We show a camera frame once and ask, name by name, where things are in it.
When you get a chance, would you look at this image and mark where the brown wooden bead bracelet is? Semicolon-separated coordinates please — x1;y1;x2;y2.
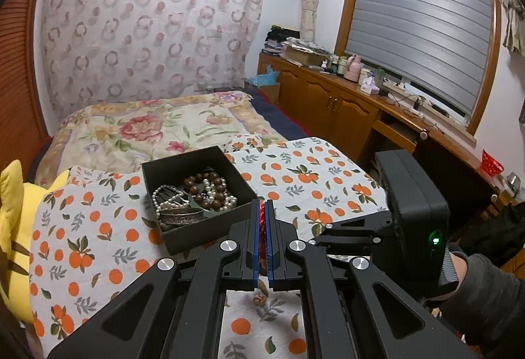
184;171;228;216

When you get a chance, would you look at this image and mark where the wooden window frame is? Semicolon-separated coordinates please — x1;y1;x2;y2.
334;0;503;138

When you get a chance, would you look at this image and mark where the dark blue bed sheet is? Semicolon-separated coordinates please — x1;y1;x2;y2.
244;88;312;142

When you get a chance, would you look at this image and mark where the red cord bead bracelet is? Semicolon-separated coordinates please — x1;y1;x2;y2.
252;203;268;307

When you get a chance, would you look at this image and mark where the brown louvered wardrobe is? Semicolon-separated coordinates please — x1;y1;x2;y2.
0;0;54;146

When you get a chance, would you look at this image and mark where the pink thermos jug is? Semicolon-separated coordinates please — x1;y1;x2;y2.
344;54;362;81

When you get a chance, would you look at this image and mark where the red basket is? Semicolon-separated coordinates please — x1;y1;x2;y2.
481;150;504;176

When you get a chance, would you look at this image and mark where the folded patterned cloth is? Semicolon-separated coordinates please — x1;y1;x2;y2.
285;37;329;54

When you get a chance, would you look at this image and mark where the silver metal bangle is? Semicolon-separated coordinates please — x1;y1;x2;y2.
158;206;206;226

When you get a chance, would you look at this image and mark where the white pearl necklace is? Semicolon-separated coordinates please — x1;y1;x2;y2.
152;174;239;220

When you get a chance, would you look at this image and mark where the blue plastic bag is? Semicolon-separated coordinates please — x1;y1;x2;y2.
245;66;280;87

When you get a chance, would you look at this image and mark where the black cardboard box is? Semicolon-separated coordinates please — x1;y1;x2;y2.
140;146;259;257

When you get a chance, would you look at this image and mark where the orange fruit printed cloth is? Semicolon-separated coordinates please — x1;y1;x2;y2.
29;137;388;359

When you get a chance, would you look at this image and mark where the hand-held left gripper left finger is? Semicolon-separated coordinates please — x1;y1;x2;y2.
47;199;263;359

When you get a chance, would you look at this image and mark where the wooden sideboard cabinet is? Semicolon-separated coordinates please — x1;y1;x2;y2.
258;51;509;212

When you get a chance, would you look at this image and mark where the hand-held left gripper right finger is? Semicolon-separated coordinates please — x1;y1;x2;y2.
264;199;480;359

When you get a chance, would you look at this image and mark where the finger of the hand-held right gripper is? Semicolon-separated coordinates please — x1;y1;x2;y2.
307;234;396;261
326;211;392;234

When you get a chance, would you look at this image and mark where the stack of folded clothes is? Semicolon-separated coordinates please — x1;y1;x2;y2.
262;26;300;56

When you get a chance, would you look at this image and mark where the brown cardboard box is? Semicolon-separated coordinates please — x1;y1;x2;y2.
283;45;325;66

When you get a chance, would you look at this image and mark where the sheer circle patterned curtain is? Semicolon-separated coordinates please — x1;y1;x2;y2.
41;0;263;122

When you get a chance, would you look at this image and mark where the small brown carton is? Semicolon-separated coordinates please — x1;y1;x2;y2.
256;82;282;103

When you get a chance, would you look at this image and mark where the grey window blind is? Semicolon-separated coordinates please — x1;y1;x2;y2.
345;0;493;117

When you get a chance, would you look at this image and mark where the floral blanket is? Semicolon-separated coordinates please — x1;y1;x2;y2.
35;90;284;185

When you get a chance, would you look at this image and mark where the dark cloth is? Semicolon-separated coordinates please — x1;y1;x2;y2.
449;201;525;267

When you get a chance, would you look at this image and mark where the yellow plush toy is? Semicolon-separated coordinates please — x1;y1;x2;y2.
0;160;70;325

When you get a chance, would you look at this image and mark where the hanging beige cloth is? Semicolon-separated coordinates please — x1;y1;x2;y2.
498;0;525;54

